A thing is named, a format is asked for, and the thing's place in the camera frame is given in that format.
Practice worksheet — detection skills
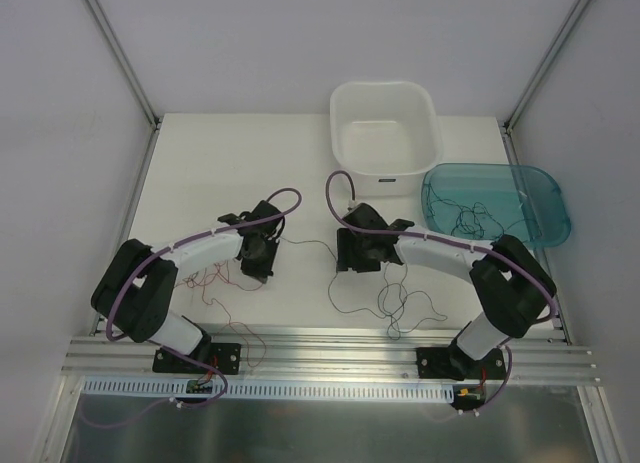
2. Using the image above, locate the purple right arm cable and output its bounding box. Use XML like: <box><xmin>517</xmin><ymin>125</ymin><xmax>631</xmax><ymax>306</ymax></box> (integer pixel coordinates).
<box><xmin>325</xmin><ymin>170</ymin><xmax>559</xmax><ymax>364</ymax></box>

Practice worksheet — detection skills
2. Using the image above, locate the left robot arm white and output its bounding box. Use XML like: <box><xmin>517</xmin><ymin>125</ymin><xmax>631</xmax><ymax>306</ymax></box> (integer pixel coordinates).
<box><xmin>90</xmin><ymin>200</ymin><xmax>285</xmax><ymax>372</ymax></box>

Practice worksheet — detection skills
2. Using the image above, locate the white slotted cable duct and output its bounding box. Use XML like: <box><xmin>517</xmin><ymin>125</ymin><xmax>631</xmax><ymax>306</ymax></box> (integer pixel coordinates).
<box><xmin>83</xmin><ymin>377</ymin><xmax>454</xmax><ymax>404</ymax></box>

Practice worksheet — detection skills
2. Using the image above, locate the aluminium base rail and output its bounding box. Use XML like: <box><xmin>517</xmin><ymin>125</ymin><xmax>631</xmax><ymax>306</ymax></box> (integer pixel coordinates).
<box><xmin>62</xmin><ymin>326</ymin><xmax>605</xmax><ymax>386</ymax></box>

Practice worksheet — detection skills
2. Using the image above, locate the teal transparent plastic bin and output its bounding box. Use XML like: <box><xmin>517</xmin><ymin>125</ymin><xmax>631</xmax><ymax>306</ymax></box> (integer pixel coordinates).
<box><xmin>421</xmin><ymin>163</ymin><xmax>571</xmax><ymax>249</ymax></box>

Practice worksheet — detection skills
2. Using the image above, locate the aluminium frame post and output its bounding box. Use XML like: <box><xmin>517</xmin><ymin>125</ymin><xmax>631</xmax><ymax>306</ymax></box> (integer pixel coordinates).
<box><xmin>504</xmin><ymin>0</ymin><xmax>594</xmax><ymax>136</ymax></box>
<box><xmin>82</xmin><ymin>0</ymin><xmax>160</xmax><ymax>129</ymax></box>

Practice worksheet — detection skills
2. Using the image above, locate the white plastic tub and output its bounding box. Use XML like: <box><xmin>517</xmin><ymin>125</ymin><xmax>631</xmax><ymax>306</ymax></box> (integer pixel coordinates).
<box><xmin>329</xmin><ymin>81</ymin><xmax>444</xmax><ymax>197</ymax></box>

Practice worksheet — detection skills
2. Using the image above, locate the aluminium frame post left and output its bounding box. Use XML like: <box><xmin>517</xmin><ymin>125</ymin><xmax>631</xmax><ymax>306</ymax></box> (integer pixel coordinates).
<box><xmin>82</xmin><ymin>0</ymin><xmax>160</xmax><ymax>129</ymax></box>

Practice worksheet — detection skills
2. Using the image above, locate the aluminium frame post right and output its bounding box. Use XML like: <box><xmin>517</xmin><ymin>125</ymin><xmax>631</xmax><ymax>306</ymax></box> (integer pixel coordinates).
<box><xmin>504</xmin><ymin>0</ymin><xmax>594</xmax><ymax>136</ymax></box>

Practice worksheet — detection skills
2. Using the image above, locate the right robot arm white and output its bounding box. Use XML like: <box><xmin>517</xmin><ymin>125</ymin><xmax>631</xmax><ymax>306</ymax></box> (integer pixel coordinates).
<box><xmin>336</xmin><ymin>203</ymin><xmax>557</xmax><ymax>381</ymax></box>

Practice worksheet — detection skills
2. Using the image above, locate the red thin wire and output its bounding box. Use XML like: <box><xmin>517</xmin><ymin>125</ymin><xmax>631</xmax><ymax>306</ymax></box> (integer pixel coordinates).
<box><xmin>182</xmin><ymin>262</ymin><xmax>269</xmax><ymax>369</ymax></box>

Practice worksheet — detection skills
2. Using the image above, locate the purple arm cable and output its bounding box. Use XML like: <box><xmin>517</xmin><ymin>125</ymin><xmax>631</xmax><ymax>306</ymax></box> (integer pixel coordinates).
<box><xmin>325</xmin><ymin>170</ymin><xmax>559</xmax><ymax>364</ymax></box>
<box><xmin>104</xmin><ymin>187</ymin><xmax>304</xmax><ymax>379</ymax></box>

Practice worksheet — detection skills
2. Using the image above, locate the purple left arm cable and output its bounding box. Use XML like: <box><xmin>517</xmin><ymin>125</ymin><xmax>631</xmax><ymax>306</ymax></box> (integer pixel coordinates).
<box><xmin>104</xmin><ymin>187</ymin><xmax>304</xmax><ymax>379</ymax></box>

